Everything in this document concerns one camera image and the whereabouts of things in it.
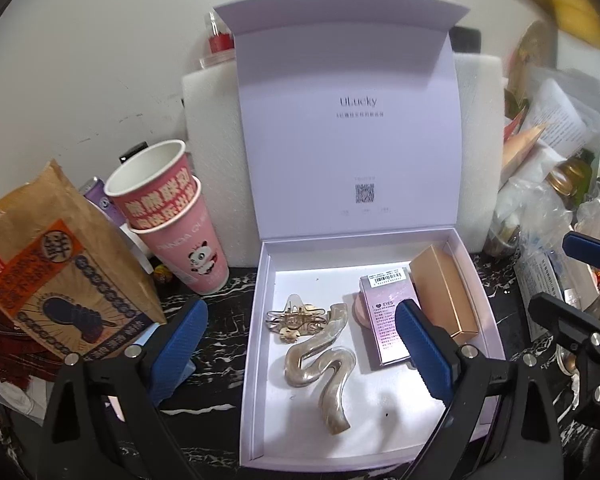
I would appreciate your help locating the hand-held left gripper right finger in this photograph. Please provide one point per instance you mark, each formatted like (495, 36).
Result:
(425, 350)

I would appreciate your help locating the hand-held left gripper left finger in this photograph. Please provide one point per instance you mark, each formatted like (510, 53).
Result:
(180, 350)

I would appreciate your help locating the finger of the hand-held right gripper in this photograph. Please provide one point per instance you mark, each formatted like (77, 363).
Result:
(590, 252)
(565, 315)

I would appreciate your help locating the pink cosmetics carton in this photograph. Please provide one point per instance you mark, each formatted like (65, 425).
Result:
(380, 310)

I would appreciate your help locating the rose gold box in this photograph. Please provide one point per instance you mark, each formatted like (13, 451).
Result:
(445, 290)

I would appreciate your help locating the round peach compact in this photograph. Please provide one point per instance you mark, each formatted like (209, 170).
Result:
(361, 312)

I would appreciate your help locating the beige wavy hair clip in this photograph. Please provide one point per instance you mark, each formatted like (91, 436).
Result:
(325, 360)

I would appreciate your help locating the gold metal hair claw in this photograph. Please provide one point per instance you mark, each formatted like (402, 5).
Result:
(292, 322)

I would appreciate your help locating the lavender gift box with lid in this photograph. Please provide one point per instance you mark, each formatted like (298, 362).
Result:
(350, 135)

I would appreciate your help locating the leaflet in clear bag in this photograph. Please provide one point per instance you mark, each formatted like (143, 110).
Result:
(540, 285)

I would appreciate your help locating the green bottle with gold lid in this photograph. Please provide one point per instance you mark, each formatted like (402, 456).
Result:
(565, 180)

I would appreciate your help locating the small wrapped candy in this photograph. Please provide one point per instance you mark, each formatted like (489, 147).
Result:
(162, 273)

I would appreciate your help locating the white plastic bag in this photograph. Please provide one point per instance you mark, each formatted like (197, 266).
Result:
(525, 200)

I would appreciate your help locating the small glass jar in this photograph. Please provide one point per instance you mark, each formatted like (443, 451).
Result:
(502, 240)

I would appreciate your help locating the pink panda paper cup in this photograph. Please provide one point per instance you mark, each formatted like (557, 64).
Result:
(195, 250)

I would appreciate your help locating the white item behind cups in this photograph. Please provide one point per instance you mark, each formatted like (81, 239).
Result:
(132, 245)

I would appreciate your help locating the peach paper envelope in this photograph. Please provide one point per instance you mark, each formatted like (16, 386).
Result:
(522, 152)

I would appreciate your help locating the white printed leaflet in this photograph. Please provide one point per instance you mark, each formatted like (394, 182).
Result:
(565, 115)

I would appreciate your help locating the red pink paper cup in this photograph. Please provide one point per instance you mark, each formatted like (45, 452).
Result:
(155, 205)

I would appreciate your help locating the red plaid cloth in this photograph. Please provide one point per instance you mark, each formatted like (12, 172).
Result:
(10, 345)

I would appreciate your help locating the purple small packet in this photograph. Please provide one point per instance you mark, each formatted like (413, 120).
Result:
(97, 192)

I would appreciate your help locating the white crumpled cloth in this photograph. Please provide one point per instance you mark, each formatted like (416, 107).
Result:
(5, 390)

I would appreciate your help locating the brown printed paper bag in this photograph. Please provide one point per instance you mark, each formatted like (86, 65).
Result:
(55, 220)

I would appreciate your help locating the white foam sheet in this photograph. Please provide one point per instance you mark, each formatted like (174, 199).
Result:
(210, 160)

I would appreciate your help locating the small black item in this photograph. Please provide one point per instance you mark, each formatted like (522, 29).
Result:
(132, 152)

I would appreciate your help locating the black item behind lid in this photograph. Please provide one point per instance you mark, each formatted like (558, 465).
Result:
(466, 39)

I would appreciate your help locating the clear bottle with red cap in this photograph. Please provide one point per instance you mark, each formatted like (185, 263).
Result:
(219, 42)

